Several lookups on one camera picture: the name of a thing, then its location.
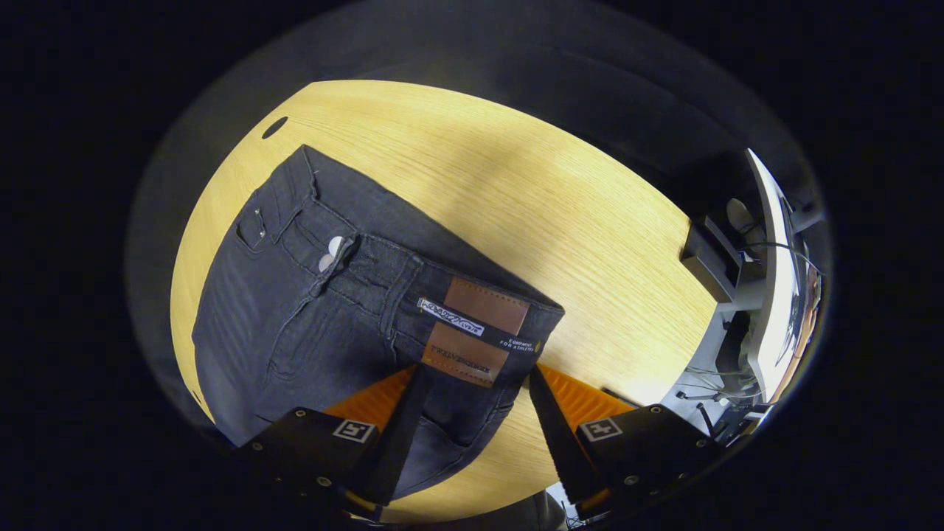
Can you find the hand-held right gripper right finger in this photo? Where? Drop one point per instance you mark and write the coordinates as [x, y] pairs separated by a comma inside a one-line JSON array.
[[564, 450]]

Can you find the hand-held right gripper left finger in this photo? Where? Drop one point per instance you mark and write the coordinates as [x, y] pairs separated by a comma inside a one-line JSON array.
[[402, 435]]

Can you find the dark grey jeans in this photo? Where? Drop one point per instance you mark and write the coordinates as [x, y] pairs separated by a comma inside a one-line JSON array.
[[310, 332]]

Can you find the white equipment stand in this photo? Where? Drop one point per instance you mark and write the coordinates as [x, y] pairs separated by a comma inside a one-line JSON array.
[[726, 324]]

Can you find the small black box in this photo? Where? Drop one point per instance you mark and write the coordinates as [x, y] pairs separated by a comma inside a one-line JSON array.
[[708, 258]]

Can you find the computer monitor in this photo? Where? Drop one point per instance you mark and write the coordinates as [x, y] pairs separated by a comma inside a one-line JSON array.
[[774, 295]]

